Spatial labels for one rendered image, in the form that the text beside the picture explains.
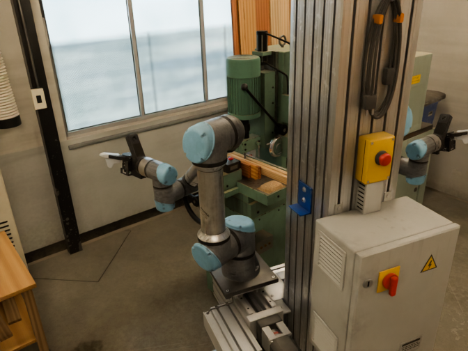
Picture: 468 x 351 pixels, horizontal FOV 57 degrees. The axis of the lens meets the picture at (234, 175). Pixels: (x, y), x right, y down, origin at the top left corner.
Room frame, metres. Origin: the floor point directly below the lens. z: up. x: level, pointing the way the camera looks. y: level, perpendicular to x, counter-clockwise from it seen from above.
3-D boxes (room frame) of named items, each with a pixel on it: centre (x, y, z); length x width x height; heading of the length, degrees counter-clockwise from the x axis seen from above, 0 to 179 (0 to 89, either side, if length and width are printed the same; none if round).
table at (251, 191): (2.12, -0.01, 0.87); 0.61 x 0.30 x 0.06; 40
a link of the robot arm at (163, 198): (1.48, 0.26, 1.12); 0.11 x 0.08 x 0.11; 138
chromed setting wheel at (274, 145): (2.21, -0.25, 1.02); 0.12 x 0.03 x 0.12; 130
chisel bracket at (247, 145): (2.23, -0.08, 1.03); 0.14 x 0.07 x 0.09; 130
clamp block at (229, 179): (2.07, 0.05, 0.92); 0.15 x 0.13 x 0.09; 40
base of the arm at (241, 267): (1.39, -0.01, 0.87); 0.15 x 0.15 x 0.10
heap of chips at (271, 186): (1.94, -0.19, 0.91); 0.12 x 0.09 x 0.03; 130
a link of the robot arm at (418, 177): (1.64, -0.75, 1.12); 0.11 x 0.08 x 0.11; 36
